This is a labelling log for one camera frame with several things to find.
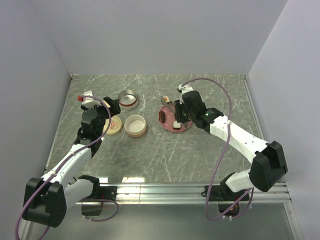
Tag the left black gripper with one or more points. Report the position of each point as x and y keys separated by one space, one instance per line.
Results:
x=114 y=105

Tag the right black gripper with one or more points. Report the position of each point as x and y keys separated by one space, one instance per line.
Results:
x=178 y=105

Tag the metal tongs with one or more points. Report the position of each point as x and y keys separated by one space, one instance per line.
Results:
x=170 y=106

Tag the white sushi piece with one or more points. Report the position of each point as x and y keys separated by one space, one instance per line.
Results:
x=176 y=125

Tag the dark brown food piece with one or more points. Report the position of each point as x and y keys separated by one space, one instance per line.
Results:
x=162 y=116

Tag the orange topped sushi piece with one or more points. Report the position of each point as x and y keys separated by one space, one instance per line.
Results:
x=168 y=101

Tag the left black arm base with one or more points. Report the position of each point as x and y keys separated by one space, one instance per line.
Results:
x=93 y=205

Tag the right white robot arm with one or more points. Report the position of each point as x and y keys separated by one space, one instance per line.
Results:
x=268 y=163

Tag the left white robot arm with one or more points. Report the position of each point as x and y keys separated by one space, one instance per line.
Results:
x=47 y=199

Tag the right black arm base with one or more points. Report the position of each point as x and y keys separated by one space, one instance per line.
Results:
x=221 y=194

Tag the steel lunch box bowl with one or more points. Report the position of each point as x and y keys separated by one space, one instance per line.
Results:
x=127 y=99

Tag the pink lunch box tier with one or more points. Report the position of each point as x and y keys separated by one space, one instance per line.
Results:
x=135 y=126

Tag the pink scalloped plate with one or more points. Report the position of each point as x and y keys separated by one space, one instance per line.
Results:
x=169 y=119

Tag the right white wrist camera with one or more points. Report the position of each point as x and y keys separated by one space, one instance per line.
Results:
x=183 y=89

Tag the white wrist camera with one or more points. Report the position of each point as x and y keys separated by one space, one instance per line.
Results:
x=183 y=89
x=87 y=100

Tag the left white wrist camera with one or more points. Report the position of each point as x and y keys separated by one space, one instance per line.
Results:
x=87 y=100

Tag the cream lid with pink handle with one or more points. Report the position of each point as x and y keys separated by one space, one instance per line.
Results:
x=114 y=127

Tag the aluminium mounting rail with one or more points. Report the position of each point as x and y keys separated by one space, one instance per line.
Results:
x=186 y=193

